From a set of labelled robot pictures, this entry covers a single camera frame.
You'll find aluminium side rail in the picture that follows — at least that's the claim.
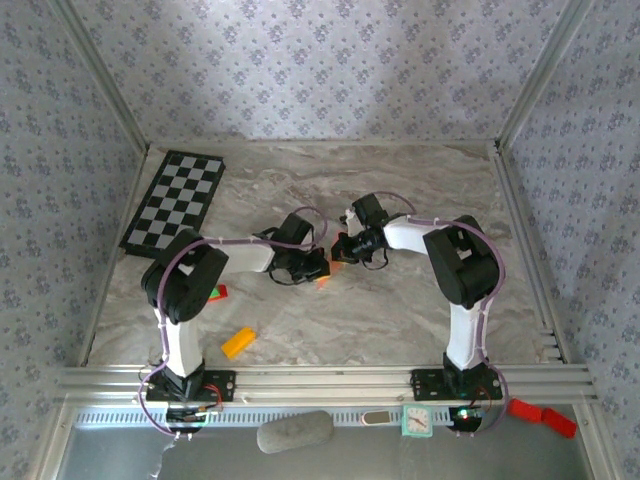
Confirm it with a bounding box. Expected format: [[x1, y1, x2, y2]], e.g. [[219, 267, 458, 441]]
[[491, 144, 571, 365]]

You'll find small teal clock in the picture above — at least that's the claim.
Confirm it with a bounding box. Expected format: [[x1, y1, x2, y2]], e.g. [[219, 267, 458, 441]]
[[401, 403, 434, 439]]

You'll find aluminium mounting rail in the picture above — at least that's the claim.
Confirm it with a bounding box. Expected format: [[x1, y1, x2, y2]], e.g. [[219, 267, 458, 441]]
[[57, 364, 599, 405]]

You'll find red plastic tool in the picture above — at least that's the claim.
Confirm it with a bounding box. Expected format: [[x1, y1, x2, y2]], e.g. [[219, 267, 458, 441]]
[[508, 397, 579, 440]]

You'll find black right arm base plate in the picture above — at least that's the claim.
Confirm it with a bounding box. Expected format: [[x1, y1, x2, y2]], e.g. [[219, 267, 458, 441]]
[[410, 368, 504, 402]]

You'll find grey oval stone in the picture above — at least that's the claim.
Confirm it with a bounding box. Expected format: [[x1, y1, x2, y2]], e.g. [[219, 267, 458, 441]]
[[256, 409, 335, 455]]

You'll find slotted grey cable duct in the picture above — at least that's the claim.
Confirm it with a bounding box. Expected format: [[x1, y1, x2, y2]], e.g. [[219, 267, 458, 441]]
[[72, 405, 576, 429]]

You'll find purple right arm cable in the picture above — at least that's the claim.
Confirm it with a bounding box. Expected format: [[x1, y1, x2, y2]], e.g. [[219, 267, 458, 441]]
[[372, 191, 511, 440]]

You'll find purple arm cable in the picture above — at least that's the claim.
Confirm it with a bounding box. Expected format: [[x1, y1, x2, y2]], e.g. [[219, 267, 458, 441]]
[[372, 191, 511, 440], [137, 206, 330, 442]]

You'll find black grey chessboard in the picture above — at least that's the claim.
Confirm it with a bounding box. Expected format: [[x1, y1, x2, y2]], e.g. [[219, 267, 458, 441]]
[[118, 149, 226, 262]]

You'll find orange toy block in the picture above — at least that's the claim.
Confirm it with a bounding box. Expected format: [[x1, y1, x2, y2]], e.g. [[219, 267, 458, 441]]
[[220, 327, 258, 359]]

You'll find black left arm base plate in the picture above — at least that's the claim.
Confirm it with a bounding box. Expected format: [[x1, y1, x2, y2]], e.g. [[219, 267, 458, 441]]
[[145, 369, 237, 404]]

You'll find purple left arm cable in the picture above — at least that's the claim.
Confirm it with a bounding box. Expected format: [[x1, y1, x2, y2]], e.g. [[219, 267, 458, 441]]
[[137, 206, 330, 442]]

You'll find aluminium corner post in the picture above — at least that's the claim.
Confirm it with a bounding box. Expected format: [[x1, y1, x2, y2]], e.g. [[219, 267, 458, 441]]
[[496, 0, 596, 154], [52, 0, 151, 154]]

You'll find grey metal sheet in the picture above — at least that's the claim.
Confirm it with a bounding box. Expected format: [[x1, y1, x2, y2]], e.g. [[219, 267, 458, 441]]
[[59, 424, 596, 480]]

